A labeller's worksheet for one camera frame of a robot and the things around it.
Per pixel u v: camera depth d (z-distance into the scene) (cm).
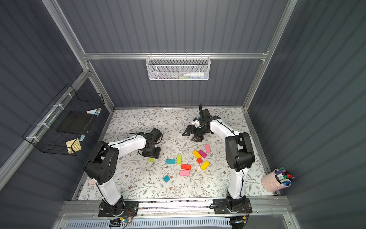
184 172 85
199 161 91
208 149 96
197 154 94
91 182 80
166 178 84
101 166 49
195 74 90
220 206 73
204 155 93
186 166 87
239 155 52
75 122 74
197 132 83
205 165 89
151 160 91
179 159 91
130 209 72
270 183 74
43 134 63
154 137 77
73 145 61
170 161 91
